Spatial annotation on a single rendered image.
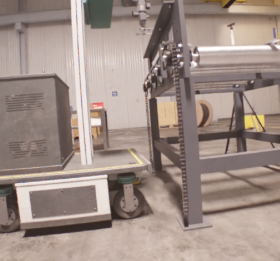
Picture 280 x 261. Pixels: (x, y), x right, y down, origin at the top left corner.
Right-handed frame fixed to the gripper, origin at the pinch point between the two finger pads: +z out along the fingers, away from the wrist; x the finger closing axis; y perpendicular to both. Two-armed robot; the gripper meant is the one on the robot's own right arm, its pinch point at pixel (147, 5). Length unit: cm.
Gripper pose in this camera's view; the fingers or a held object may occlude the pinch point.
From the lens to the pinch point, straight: 174.6
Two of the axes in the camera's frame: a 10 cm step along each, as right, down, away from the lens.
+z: 0.8, 10.0, 0.0
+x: -0.9, 0.1, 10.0
